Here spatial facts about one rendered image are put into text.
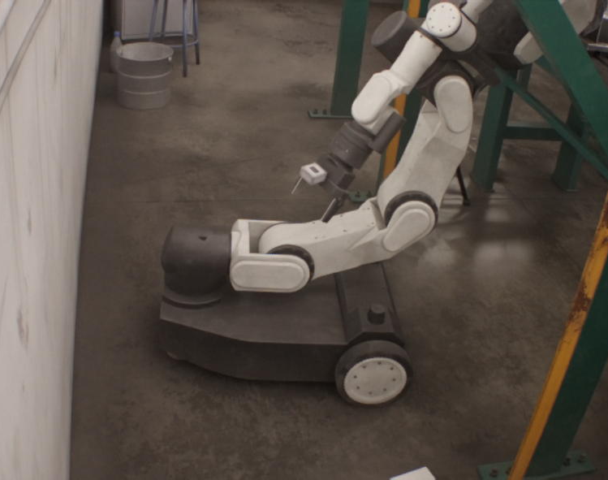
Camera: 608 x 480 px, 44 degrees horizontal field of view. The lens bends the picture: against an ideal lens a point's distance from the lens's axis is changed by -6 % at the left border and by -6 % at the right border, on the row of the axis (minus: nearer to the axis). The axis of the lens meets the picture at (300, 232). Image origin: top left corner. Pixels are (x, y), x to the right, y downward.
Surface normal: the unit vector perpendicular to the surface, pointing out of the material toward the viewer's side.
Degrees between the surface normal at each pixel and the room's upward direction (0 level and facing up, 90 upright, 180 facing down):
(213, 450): 0
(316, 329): 0
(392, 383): 90
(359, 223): 20
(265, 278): 90
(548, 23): 90
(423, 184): 90
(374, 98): 62
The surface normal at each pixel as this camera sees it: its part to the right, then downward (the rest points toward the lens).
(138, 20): 0.41, 0.50
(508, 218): 0.10, -0.85
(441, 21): -0.53, -0.11
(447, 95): 0.07, 0.52
